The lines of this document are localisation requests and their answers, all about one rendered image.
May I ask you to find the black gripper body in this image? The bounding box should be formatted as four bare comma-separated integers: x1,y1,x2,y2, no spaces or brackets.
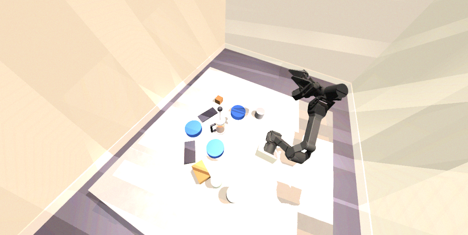
300,69,323,98

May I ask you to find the blue short cylinder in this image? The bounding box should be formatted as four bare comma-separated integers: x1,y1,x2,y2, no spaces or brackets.
185,120,202,138
206,139,224,159
231,105,245,120

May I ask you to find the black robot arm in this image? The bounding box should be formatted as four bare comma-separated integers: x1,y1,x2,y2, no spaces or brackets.
264,84,348,164

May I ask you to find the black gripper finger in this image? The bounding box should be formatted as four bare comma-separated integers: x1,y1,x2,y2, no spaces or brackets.
291,76,312,93
288,69,305,77

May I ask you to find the glass french press coffee maker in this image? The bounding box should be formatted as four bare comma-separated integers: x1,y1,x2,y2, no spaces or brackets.
210,107,226,135

